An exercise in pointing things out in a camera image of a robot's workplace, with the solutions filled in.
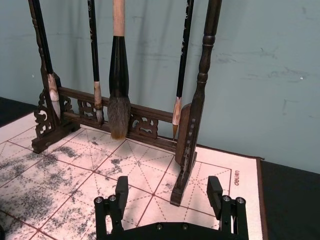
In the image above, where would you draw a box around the black-handled brush with white tip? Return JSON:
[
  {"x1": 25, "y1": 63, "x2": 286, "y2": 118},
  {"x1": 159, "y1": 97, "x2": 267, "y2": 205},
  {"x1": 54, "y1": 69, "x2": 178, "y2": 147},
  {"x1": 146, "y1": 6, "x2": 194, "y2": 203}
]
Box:
[{"x1": 31, "y1": 0, "x2": 62, "y2": 120}]

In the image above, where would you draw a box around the dark carved wooden brush rack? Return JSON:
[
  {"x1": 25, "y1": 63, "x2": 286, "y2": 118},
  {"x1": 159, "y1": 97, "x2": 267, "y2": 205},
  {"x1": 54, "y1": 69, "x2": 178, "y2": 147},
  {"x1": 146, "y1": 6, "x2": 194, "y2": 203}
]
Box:
[{"x1": 27, "y1": 0, "x2": 223, "y2": 207}]

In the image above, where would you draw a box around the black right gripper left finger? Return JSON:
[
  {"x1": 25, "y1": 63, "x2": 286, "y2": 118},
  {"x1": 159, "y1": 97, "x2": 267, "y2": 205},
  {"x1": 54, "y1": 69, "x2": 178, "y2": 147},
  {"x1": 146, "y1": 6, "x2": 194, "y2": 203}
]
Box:
[{"x1": 94, "y1": 175, "x2": 130, "y2": 236}]

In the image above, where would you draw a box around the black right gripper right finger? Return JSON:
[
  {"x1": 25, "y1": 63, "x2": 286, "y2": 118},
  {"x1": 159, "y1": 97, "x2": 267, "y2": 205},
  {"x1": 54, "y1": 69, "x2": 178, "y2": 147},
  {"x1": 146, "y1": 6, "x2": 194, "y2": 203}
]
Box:
[{"x1": 207, "y1": 175, "x2": 249, "y2": 236}]

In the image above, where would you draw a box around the white gridded calligraphy practice mat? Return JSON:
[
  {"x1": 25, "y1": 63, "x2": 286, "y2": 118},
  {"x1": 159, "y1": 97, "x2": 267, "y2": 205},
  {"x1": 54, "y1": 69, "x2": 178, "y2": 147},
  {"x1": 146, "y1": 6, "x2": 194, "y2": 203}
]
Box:
[{"x1": 0, "y1": 110, "x2": 270, "y2": 240}]

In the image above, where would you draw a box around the black-handled brush with grey tip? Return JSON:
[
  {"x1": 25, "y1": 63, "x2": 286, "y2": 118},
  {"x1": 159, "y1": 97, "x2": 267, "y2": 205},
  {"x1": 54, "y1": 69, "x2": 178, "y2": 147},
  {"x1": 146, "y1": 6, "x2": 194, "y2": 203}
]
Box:
[{"x1": 87, "y1": 0, "x2": 105, "y2": 125}]

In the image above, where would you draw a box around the large tan-handled calligraphy brush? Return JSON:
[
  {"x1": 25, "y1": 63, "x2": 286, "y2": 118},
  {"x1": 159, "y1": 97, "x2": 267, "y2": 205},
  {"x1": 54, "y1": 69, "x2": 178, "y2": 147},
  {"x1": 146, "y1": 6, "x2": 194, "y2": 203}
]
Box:
[{"x1": 107, "y1": 0, "x2": 132, "y2": 141}]

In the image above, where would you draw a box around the black-handled brush with brown tip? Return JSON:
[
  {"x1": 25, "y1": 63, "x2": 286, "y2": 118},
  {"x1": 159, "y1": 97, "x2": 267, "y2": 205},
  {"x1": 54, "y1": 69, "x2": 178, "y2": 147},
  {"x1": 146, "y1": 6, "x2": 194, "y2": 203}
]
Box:
[{"x1": 172, "y1": 0, "x2": 196, "y2": 140}]

